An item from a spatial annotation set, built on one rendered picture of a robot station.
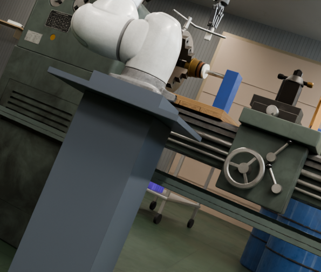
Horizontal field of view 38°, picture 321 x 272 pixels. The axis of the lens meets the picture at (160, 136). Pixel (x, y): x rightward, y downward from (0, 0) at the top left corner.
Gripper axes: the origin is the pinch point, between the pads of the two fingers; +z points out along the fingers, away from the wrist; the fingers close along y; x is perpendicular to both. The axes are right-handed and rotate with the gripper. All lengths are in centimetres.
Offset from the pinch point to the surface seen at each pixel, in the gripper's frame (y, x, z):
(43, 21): -44, 66, 26
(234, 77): -21.3, -28.5, 21.4
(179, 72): -21.6, -2.1, 26.5
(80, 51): -44, 39, 34
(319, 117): 358, -20, -24
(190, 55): -22.4, -4.7, 17.8
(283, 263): 150, -62, 118
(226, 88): -21.8, -27.2, 27.1
